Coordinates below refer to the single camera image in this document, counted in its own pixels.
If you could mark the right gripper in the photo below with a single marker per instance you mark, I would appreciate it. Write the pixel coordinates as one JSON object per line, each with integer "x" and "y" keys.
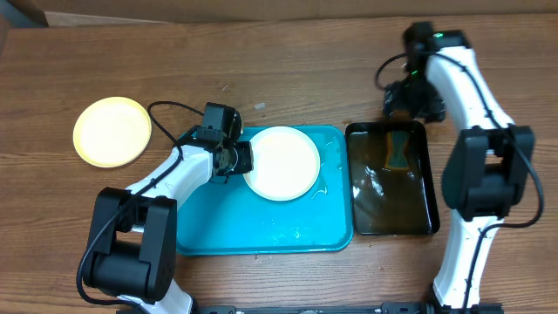
{"x": 403, "y": 106}

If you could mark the yellow plate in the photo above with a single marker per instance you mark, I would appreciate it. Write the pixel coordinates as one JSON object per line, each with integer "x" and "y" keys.
{"x": 112, "y": 132}

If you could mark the blue plastic tray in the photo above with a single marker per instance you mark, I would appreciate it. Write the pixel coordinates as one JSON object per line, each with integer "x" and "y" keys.
{"x": 225, "y": 217}

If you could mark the black water tray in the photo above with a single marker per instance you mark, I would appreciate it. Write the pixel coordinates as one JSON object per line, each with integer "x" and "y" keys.
{"x": 390, "y": 202}

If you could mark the white plate with stain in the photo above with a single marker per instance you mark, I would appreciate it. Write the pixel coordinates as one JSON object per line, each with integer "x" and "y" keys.
{"x": 286, "y": 163}

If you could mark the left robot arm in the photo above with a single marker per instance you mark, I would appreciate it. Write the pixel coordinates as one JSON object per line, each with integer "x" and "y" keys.
{"x": 130, "y": 253}

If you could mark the cardboard board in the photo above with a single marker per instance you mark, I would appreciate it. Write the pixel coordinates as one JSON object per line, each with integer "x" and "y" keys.
{"x": 190, "y": 11}

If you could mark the green yellow sponge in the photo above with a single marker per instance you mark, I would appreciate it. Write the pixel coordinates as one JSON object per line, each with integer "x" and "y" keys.
{"x": 396, "y": 144}

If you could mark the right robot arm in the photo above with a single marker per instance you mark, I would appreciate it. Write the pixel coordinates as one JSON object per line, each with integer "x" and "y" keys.
{"x": 489, "y": 165}

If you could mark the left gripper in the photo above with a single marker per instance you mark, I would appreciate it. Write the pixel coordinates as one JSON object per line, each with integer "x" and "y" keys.
{"x": 248, "y": 159}

